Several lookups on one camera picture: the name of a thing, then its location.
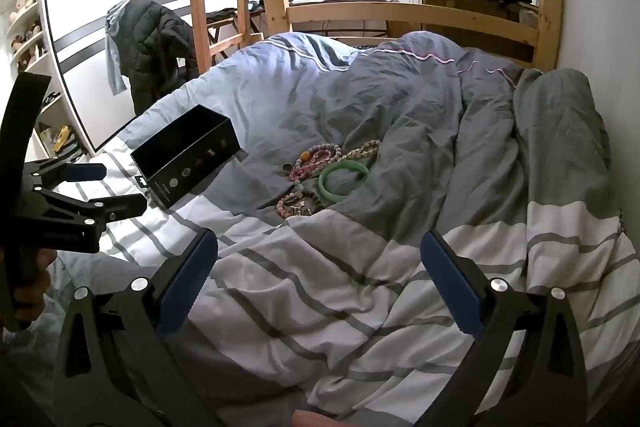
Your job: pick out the wooden folding chair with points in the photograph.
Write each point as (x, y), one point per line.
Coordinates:
(225, 24)

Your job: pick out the light blue garment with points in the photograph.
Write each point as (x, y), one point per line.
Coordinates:
(114, 62)

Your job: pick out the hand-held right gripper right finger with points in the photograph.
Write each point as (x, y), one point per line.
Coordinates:
(450, 282)

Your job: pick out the white sliding wardrobe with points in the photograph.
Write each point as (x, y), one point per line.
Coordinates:
(85, 32)

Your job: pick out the black rectangular box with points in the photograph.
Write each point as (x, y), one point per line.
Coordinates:
(200, 157)

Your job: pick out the white shelf unit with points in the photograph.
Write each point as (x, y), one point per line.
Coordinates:
(30, 57)

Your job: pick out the grey striped duvet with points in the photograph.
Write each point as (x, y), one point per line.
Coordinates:
(400, 132)

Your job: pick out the person's left hand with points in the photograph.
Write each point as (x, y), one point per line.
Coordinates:
(35, 292)

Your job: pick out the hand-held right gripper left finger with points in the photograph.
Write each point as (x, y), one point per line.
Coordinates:
(187, 277)

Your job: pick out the green jade bangle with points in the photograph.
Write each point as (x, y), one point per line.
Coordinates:
(325, 187)

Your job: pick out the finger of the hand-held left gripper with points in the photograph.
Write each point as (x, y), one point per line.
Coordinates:
(85, 172)
(120, 204)

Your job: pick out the black puffer jacket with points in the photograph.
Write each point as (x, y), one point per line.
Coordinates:
(155, 42)

